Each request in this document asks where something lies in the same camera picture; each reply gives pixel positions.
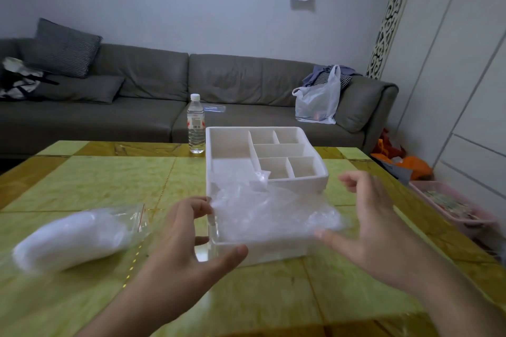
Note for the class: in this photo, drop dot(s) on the pink plastic basket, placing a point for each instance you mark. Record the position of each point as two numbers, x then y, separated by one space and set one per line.
454 222

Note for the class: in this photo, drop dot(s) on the person's left thumb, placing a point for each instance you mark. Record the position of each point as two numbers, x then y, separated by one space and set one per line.
223 259

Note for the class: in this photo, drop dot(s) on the striped grey cushion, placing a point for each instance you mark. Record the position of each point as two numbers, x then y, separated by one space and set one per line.
61 50

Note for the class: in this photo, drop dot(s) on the clear bag of white cotton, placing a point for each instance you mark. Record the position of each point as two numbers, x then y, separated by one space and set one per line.
71 240

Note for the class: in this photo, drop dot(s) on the person's right thumb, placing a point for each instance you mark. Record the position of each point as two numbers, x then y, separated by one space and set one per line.
336 242

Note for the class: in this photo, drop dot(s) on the grey fabric sofa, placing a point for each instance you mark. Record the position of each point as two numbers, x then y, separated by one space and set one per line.
158 111

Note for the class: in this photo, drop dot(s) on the person's left hand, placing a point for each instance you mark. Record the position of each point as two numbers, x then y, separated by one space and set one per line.
170 265

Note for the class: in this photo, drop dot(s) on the pile of items in basket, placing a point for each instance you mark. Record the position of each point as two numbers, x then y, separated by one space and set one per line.
450 202

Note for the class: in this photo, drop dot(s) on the orange bag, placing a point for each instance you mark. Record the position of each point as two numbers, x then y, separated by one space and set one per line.
411 165

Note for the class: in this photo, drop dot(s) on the person's right forearm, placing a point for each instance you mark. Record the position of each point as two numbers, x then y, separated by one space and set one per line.
458 301

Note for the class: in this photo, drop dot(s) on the white cabinet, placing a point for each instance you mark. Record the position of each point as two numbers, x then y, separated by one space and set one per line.
454 72

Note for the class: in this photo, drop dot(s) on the white compartment organizer box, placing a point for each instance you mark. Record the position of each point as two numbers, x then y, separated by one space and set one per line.
276 151

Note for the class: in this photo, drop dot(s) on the plain grey cushion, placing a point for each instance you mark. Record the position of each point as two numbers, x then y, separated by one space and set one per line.
79 88

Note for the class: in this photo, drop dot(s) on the person's left forearm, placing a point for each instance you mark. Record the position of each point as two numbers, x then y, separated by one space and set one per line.
126 309

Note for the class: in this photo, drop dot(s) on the white carved screen panel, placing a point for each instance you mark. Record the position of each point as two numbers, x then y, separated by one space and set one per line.
389 20

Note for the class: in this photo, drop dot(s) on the clear plastic water bottle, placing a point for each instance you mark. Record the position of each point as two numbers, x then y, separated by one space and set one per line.
196 127

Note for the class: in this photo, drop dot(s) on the clear crumpled plastic wrap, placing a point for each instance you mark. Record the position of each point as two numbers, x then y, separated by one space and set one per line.
268 214

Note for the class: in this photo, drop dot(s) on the white plastic shopping bag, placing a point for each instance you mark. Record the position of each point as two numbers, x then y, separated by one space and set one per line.
318 101

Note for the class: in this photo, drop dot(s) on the person's right hand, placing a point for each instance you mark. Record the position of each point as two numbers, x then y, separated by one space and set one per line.
383 242

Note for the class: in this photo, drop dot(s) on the small clear plastic packet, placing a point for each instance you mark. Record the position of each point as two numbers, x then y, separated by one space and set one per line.
215 108

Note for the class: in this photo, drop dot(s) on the pile of blue clothes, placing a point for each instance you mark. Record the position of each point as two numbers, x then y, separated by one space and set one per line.
320 74

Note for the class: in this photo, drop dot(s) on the black and white tote bag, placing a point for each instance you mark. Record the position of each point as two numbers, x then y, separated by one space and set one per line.
17 80

